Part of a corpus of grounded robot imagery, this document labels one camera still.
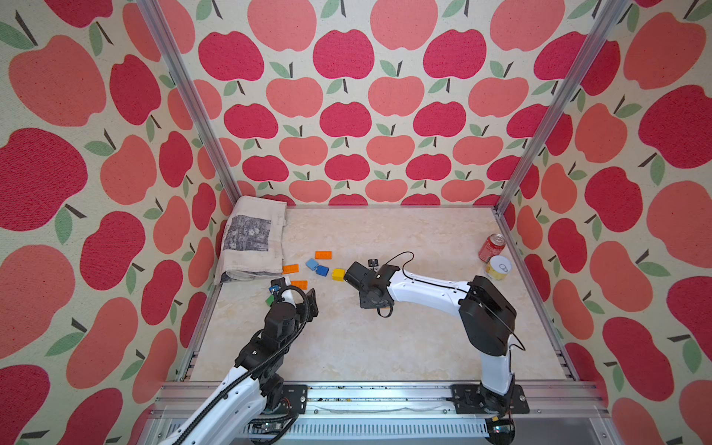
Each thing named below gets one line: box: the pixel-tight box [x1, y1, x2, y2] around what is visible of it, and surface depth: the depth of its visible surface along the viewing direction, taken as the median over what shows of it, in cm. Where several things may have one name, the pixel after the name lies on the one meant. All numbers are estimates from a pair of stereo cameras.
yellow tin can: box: [485, 254, 512, 281], surface depth 98 cm
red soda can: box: [478, 233, 506, 264], surface depth 98 cm
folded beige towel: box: [215, 195, 288, 284], surface depth 106 cm
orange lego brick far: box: [314, 251, 333, 260], surface depth 107 cm
